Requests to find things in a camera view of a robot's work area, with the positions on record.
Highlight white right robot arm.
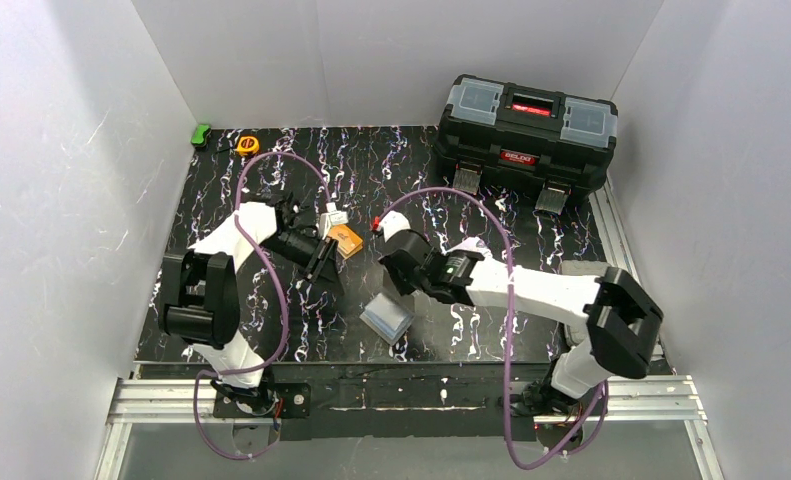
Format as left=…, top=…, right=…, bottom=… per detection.
left=379, top=228, right=664, bottom=402

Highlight green small tool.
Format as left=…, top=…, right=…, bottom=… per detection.
left=190, top=123, right=212, bottom=149

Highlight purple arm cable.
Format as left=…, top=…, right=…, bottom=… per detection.
left=192, top=150, right=333, bottom=462
left=371, top=186, right=610, bottom=472

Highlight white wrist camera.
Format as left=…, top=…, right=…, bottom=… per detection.
left=317, top=202, right=348, bottom=238
left=372, top=211, right=411, bottom=242

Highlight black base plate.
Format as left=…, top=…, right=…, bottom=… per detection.
left=133, top=357, right=675, bottom=444

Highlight aluminium frame rails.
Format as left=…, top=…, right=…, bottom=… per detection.
left=93, top=178, right=728, bottom=480

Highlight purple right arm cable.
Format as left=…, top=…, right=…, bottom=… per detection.
left=371, top=186, right=610, bottom=472

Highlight grey blue card holder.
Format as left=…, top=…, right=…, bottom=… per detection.
left=360, top=293, right=415, bottom=346

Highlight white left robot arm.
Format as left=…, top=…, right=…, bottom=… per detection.
left=158, top=194, right=348, bottom=390

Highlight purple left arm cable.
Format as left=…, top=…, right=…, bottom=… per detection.
left=192, top=150, right=333, bottom=462

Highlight yellow tape measure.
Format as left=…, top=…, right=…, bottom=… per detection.
left=235, top=135, right=260, bottom=157

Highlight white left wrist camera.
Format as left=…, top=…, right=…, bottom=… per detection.
left=317, top=202, right=348, bottom=238

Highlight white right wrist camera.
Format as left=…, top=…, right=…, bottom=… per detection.
left=372, top=211, right=411, bottom=242

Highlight black toolbox with clear lids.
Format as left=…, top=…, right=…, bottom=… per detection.
left=432, top=74, right=618, bottom=215

